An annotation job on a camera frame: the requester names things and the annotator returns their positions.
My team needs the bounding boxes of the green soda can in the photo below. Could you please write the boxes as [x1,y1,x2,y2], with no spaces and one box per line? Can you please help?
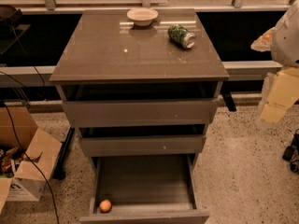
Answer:
[168,24,196,49]

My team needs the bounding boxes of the brown cardboard box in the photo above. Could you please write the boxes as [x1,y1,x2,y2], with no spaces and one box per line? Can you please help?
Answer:
[0,107,62,212]

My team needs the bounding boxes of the grey bottom drawer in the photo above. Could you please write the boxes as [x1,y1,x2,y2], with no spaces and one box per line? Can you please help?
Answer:
[80,154,209,224]

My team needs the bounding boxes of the black power adapter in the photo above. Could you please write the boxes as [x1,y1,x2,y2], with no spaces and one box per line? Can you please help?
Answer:
[282,133,299,173]

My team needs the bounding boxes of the grey drawer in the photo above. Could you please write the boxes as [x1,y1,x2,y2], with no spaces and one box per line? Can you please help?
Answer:
[79,134,206,157]
[80,154,209,224]
[63,99,218,128]

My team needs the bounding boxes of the orange fruit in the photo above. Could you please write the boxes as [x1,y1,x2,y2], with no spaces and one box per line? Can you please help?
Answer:
[99,200,112,213]

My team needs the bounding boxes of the grey drawer cabinet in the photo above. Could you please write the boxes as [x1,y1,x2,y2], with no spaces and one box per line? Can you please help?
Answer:
[49,8,231,161]

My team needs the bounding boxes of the snack packets in box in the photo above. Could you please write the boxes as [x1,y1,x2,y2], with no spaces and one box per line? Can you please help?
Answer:
[0,147,24,178]

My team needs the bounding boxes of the grey middle drawer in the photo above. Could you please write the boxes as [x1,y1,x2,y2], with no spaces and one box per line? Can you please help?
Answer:
[79,134,206,157]

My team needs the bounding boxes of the grey top drawer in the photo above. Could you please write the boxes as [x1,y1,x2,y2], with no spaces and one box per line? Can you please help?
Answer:
[63,99,218,128]

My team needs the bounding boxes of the white ceramic bowl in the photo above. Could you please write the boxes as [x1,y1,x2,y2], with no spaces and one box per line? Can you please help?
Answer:
[127,7,158,26]

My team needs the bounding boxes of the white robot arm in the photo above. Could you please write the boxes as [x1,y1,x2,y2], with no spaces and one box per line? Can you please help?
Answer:
[250,0,299,125]

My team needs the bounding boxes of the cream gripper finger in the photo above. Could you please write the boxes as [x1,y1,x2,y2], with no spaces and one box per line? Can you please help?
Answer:
[259,67,299,124]

